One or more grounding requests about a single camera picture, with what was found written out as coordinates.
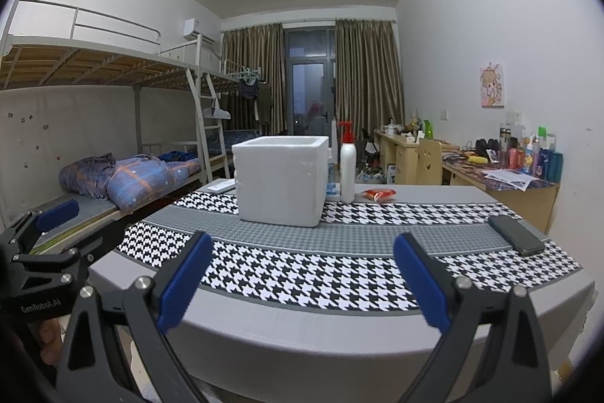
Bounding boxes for wooden desk with printed cover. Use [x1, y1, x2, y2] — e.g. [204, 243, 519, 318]
[441, 153, 561, 234]

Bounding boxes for purple plaid cloth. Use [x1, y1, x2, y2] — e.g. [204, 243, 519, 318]
[60, 153, 119, 198]

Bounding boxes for black folding chair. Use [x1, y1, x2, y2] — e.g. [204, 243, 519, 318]
[361, 128, 381, 170]

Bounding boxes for white metal bunk bed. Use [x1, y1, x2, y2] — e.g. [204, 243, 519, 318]
[0, 0, 232, 238]
[198, 44, 270, 168]

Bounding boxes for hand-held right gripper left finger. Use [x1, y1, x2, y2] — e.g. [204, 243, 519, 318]
[55, 232, 214, 403]

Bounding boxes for white pump bottle red cap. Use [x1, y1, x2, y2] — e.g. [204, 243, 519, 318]
[337, 121, 357, 204]

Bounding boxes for white air conditioner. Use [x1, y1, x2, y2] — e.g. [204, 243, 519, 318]
[182, 19, 215, 44]

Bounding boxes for wooden chair with smiley cutout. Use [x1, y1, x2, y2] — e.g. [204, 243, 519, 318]
[416, 139, 443, 185]

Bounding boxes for dark blue cloth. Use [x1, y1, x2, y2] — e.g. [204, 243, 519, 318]
[158, 150, 196, 163]

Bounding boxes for row of toiletry bottles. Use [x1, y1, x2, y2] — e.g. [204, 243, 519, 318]
[499, 125, 564, 183]

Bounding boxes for hanging dark blue garment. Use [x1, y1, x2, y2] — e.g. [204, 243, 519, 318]
[238, 73, 260, 99]

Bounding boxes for cartoon wall poster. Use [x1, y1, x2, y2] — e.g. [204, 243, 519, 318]
[480, 63, 505, 108]

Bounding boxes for brown curtain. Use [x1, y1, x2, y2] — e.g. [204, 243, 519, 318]
[334, 20, 405, 139]
[222, 24, 285, 137]

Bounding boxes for glass balcony door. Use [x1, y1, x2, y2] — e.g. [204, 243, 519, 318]
[283, 30, 338, 137]

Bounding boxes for printed papers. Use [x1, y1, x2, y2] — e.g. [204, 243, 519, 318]
[481, 168, 539, 191]

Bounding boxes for blue plaid quilt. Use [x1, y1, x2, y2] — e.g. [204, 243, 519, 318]
[108, 154, 201, 211]

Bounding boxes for white foam box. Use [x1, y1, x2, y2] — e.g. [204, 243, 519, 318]
[231, 135, 330, 228]

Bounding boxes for hanging dark coat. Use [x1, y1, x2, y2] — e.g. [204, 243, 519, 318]
[255, 82, 274, 134]

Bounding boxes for houndstooth tablecloth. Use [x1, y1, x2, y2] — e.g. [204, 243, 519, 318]
[87, 183, 596, 403]

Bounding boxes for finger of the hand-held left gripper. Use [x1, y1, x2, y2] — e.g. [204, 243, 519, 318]
[0, 200, 80, 253]
[12, 221, 126, 286]

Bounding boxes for person's left hand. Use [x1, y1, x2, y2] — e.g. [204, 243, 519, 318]
[35, 317, 67, 366]

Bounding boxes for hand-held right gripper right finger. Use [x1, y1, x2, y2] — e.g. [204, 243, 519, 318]
[393, 233, 550, 403]

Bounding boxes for plain wooden desk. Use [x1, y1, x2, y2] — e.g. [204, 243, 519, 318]
[374, 129, 458, 185]

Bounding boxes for black smartphone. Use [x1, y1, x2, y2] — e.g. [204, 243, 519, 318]
[487, 215, 547, 256]

